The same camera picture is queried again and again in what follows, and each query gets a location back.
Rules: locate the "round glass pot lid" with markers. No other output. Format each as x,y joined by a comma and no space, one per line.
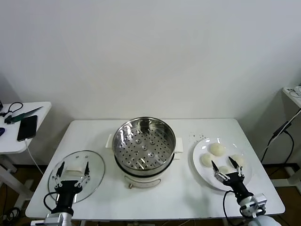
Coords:
94,164

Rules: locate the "steel steamer pot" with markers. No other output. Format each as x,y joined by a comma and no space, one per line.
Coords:
141,181

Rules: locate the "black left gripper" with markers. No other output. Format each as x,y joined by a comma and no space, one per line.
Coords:
67,195

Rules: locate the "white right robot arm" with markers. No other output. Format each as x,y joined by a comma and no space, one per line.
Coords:
263,221

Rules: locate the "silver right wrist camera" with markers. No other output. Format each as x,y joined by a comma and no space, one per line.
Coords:
259,200

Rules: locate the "black smartphone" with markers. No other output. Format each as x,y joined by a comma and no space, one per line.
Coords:
27,127

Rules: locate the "blue object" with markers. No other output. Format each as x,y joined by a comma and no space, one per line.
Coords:
1,131

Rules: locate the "white round plate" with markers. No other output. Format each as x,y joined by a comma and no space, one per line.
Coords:
202,171

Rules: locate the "white side table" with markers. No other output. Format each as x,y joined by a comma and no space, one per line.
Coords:
9,146

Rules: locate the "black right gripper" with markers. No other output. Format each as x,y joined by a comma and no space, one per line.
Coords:
237,186

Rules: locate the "white steamed baozi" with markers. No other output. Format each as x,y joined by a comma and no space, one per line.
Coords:
216,149
240,159
224,169
206,160

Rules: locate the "green flat tool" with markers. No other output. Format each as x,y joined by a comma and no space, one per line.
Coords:
26,114

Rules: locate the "perforated steel steamer basket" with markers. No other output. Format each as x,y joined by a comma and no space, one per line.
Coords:
143,146

